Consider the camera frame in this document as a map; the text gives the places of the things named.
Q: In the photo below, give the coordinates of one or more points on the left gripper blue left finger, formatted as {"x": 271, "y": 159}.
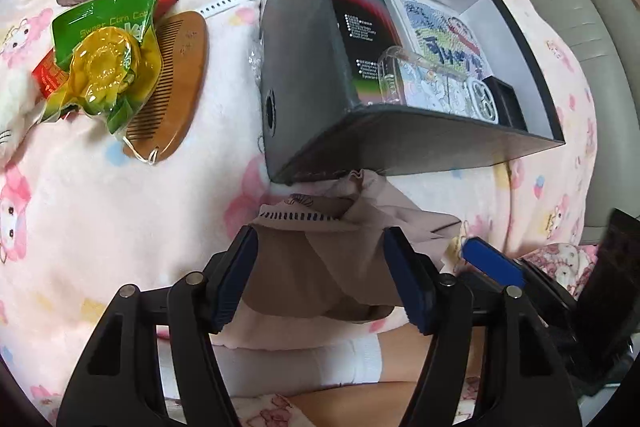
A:
{"x": 232, "y": 274}

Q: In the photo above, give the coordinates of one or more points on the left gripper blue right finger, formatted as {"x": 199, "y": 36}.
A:
{"x": 414, "y": 275}

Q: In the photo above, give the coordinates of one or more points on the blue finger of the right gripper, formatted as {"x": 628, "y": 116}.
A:
{"x": 492, "y": 263}

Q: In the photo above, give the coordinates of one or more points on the beige garment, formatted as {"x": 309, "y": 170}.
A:
{"x": 322, "y": 255}

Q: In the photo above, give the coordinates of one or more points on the clear cartoon phone case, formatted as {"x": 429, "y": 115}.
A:
{"x": 409, "y": 79}

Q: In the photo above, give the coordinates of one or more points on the cartoon bead art board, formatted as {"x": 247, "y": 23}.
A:
{"x": 440, "y": 35}

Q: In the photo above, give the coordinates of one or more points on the green sweet corn snack bag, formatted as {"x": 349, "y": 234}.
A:
{"x": 109, "y": 52}

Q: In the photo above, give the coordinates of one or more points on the black Smart Devil box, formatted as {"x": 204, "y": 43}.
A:
{"x": 367, "y": 30}

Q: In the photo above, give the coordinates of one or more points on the small black square frame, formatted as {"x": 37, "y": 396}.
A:
{"x": 508, "y": 107}

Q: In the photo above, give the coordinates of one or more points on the person's leg white sock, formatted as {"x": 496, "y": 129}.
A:
{"x": 367, "y": 381}

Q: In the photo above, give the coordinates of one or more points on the black cardboard storage box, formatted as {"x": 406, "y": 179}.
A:
{"x": 316, "y": 128}

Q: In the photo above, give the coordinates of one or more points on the pink cartoon print blanket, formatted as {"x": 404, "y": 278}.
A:
{"x": 80, "y": 218}

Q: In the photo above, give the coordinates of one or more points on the wooden comb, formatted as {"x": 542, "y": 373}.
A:
{"x": 161, "y": 125}

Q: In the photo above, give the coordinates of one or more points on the red paper packet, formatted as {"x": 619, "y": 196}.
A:
{"x": 49, "y": 76}

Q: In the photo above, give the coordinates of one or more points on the white plush toy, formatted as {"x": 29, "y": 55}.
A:
{"x": 21, "y": 107}

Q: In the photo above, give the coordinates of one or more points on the grey upholstered headboard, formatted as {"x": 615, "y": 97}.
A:
{"x": 604, "y": 37}

